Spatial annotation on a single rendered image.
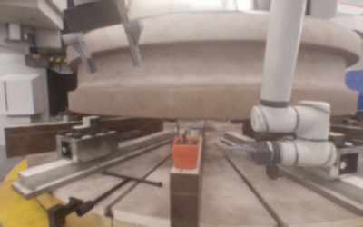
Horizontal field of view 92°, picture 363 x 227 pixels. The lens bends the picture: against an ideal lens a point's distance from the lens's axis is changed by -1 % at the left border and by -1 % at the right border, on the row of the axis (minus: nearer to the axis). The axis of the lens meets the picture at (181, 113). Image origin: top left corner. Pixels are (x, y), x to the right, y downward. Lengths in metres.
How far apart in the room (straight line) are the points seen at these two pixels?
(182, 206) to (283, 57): 0.75
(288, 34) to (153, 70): 1.38
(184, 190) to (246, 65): 1.25
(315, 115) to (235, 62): 1.16
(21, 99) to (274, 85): 4.53
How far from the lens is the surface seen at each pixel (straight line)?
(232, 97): 1.56
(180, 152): 0.88
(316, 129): 0.70
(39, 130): 2.93
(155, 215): 1.27
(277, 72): 0.59
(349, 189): 1.72
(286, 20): 0.60
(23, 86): 4.68
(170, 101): 1.56
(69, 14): 0.52
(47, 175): 1.84
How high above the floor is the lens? 1.05
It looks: 5 degrees down
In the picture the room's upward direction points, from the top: straight up
